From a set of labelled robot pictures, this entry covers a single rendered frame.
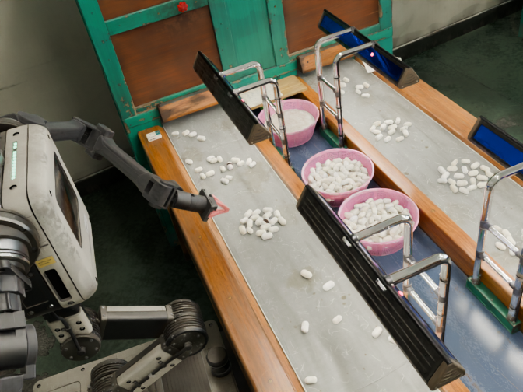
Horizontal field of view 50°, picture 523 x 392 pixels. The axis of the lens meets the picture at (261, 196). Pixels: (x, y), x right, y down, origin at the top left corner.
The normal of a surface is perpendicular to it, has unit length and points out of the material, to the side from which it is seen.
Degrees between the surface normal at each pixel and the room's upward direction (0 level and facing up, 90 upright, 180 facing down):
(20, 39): 90
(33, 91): 90
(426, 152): 0
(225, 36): 90
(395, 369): 0
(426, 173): 0
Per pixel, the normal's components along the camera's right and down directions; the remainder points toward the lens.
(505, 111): -0.15, -0.75
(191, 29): 0.38, 0.56
